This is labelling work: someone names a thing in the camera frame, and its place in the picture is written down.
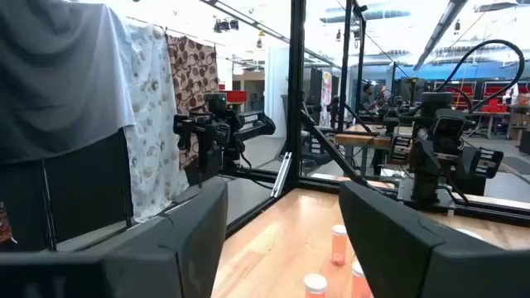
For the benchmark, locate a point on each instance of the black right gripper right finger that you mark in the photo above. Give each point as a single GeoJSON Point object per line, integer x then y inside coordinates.
{"type": "Point", "coordinates": [414, 265]}

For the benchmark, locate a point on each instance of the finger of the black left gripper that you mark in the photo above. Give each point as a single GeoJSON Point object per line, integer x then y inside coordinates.
{"type": "Point", "coordinates": [488, 163]}
{"type": "Point", "coordinates": [401, 150]}

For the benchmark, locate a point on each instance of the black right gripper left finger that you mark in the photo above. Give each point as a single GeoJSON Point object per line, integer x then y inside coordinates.
{"type": "Point", "coordinates": [165, 256]}

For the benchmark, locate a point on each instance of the small orange vial white cap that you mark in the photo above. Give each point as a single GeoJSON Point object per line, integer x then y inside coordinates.
{"type": "Point", "coordinates": [338, 244]}
{"type": "Point", "coordinates": [360, 283]}
{"type": "Point", "coordinates": [315, 286]}

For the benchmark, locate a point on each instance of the black neighbouring robot arm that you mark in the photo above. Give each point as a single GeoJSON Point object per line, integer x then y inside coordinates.
{"type": "Point", "coordinates": [252, 124]}

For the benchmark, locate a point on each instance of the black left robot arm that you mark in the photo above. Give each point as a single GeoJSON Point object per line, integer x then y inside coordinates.
{"type": "Point", "coordinates": [424, 188]}

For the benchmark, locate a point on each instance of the red shelf rack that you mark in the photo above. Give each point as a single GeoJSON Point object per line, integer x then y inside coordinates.
{"type": "Point", "coordinates": [492, 93]}

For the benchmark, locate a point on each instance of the neighbouring wooden table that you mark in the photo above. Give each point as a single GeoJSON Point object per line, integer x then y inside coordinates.
{"type": "Point", "coordinates": [360, 138]}

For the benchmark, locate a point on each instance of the person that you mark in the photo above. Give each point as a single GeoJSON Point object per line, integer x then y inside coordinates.
{"type": "Point", "coordinates": [367, 97]}

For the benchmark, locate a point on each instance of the distant patterned cloth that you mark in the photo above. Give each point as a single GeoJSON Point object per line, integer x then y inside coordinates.
{"type": "Point", "coordinates": [326, 99]}

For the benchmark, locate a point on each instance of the black divider panel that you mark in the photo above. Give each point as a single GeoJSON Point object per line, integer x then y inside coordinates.
{"type": "Point", "coordinates": [83, 190]}

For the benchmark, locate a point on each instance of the silver aluminium strip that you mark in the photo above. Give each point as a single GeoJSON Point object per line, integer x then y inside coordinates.
{"type": "Point", "coordinates": [281, 174]}

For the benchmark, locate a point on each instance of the white patterned hanging cloth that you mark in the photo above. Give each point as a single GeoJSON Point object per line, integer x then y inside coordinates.
{"type": "Point", "coordinates": [153, 124]}

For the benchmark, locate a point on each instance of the colourful patterned cloth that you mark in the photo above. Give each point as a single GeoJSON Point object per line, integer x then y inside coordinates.
{"type": "Point", "coordinates": [5, 223]}

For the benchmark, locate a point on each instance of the red storage bin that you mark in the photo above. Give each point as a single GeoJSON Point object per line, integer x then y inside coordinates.
{"type": "Point", "coordinates": [236, 96]}

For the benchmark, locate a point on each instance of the brown dotted hanging cloth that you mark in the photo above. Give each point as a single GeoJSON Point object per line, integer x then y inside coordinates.
{"type": "Point", "coordinates": [192, 70]}

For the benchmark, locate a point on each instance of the grey hanging cloth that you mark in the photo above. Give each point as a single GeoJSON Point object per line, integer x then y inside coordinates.
{"type": "Point", "coordinates": [62, 74]}

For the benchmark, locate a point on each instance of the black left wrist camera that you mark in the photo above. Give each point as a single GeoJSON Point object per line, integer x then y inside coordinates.
{"type": "Point", "coordinates": [449, 124]}

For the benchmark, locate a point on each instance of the black neighbouring cell frame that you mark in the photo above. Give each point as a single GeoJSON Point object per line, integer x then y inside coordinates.
{"type": "Point", "coordinates": [360, 62]}

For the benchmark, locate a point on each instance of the black aluminium rig frame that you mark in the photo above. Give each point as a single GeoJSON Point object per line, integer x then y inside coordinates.
{"type": "Point", "coordinates": [296, 103]}

